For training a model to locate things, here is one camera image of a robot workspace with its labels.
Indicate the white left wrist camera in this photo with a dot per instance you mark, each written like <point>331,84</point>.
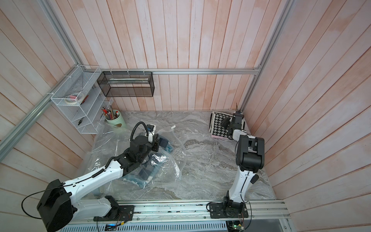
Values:
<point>151,129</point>

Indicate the green pen holder cup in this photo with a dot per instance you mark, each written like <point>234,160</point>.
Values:
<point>117,120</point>

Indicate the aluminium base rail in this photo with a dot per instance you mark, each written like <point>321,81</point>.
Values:
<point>195,210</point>

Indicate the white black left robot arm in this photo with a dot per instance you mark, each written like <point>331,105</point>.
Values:
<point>62,202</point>

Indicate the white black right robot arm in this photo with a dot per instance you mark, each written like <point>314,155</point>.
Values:
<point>249,157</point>

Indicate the white wire shelf rack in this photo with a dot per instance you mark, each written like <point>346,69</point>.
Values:
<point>87,116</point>

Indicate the pink blanket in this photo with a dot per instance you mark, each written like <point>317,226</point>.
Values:
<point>220,137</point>

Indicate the clear plastic vacuum bag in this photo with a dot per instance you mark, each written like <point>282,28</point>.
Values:
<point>112,141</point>

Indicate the white tape roll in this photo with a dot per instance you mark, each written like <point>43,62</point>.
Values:
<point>74,99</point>

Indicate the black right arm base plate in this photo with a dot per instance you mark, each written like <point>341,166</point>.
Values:
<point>221,210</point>

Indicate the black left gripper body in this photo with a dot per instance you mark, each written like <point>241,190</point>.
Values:
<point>150,147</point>

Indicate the black mesh wall basket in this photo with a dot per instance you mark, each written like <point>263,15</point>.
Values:
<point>126,84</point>

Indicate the teal blue folded cloth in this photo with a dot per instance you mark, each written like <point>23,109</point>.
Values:
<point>158,167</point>

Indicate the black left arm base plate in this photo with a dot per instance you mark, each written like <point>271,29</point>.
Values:
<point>118,213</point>

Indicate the black white houndstooth blanket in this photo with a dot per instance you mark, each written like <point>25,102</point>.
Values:
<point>215,123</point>

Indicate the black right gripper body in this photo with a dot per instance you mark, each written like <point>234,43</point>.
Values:
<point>227,123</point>

